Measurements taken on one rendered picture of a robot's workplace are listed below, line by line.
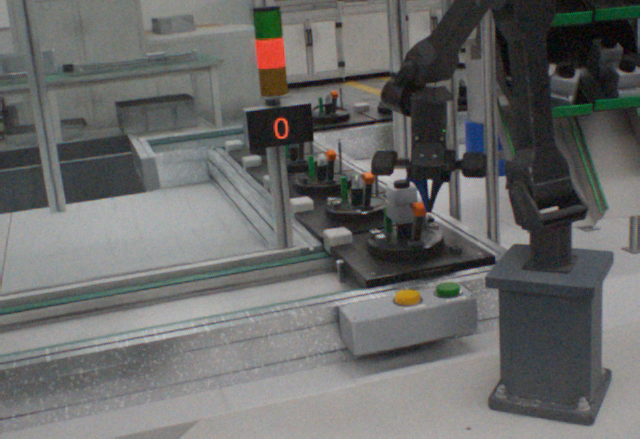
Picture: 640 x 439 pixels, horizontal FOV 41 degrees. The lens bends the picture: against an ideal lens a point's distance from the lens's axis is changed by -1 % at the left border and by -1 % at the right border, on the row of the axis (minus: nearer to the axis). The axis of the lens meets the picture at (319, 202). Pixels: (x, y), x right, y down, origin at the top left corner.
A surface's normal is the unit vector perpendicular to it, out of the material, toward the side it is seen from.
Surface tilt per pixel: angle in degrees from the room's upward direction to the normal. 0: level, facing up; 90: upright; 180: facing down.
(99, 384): 90
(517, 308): 90
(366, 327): 90
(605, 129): 45
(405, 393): 0
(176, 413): 0
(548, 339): 90
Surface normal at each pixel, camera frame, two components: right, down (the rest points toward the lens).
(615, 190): 0.03, -0.50
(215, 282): 0.29, 0.24
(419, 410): -0.08, -0.96
